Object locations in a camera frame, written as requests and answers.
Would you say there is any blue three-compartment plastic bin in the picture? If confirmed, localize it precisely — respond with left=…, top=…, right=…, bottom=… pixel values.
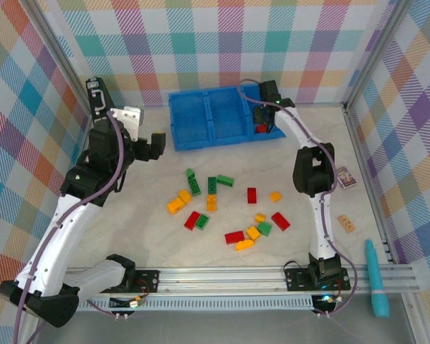
left=168, top=85, right=287, bottom=153

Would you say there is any small purple card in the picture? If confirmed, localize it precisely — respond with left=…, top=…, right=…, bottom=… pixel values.
left=335, top=166, right=358, bottom=190

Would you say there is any small brown card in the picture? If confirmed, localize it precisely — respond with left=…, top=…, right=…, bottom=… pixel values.
left=337, top=214, right=356, bottom=234

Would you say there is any teal cylindrical tool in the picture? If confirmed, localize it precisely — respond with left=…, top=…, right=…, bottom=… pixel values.
left=364, top=239, right=391, bottom=319

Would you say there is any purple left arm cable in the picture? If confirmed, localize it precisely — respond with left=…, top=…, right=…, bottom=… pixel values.
left=12, top=110, right=128, bottom=344

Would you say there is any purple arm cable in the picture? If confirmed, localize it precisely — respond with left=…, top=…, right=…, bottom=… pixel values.
left=238, top=78, right=359, bottom=320
left=12, top=110, right=128, bottom=344

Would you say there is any black plate with metal handle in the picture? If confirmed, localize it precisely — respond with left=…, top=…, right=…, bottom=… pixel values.
left=85, top=77, right=113, bottom=116

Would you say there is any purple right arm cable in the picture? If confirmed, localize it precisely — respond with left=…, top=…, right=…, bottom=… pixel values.
left=238, top=78, right=359, bottom=320

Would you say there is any aluminium frame post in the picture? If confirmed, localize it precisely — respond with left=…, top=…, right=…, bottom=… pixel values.
left=21, top=0, right=97, bottom=123
left=342, top=0, right=419, bottom=110

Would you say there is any aluminium side rail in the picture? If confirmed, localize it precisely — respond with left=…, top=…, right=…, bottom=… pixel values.
left=343, top=102, right=398, bottom=266

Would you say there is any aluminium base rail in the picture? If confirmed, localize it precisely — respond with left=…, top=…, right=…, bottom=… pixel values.
left=66, top=264, right=416, bottom=295

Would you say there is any grey slotted cable duct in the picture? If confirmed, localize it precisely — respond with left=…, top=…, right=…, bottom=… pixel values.
left=77, top=295, right=315, bottom=312

